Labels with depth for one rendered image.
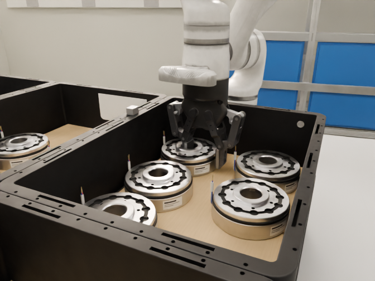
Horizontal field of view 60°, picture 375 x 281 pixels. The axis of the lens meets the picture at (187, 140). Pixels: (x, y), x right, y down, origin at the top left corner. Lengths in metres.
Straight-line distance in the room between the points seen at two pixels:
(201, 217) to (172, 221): 0.04
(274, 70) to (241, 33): 1.62
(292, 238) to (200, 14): 0.33
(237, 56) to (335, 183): 0.39
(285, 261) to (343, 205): 0.54
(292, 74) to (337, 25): 0.97
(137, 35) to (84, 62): 0.73
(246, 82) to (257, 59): 0.06
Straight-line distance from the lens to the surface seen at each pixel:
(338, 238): 0.69
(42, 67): 4.23
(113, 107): 0.74
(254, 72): 0.81
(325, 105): 2.40
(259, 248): 0.42
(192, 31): 0.49
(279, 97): 2.38
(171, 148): 0.58
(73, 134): 0.78
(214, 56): 0.49
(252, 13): 0.72
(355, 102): 2.42
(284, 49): 2.32
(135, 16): 3.50
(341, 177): 0.90
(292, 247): 0.27
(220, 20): 0.49
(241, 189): 0.46
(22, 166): 0.42
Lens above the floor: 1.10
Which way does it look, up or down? 23 degrees down
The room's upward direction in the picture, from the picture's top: straight up
